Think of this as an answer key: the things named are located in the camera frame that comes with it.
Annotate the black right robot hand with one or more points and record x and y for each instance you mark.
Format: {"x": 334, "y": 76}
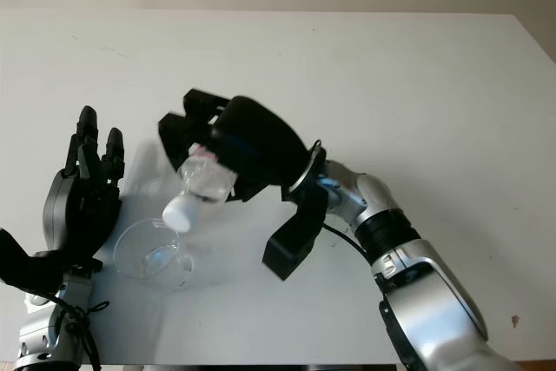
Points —
{"x": 260, "y": 145}

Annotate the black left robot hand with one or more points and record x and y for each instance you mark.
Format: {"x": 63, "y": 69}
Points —
{"x": 74, "y": 214}

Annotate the clear plastic water bottle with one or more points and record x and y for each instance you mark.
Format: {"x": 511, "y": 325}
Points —
{"x": 204, "y": 180}

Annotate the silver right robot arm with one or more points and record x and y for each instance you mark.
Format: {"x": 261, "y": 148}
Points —
{"x": 417, "y": 284}

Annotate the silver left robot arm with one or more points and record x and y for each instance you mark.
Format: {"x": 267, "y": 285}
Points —
{"x": 43, "y": 332}

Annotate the clear glass cup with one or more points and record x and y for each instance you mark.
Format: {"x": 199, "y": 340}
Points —
{"x": 147, "y": 253}

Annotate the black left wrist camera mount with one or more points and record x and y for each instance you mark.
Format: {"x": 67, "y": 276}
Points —
{"x": 21, "y": 266}

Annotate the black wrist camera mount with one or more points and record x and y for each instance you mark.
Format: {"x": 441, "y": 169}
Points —
{"x": 21, "y": 266}
{"x": 291, "y": 245}

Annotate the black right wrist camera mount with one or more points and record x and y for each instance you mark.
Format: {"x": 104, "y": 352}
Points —
{"x": 291, "y": 245}

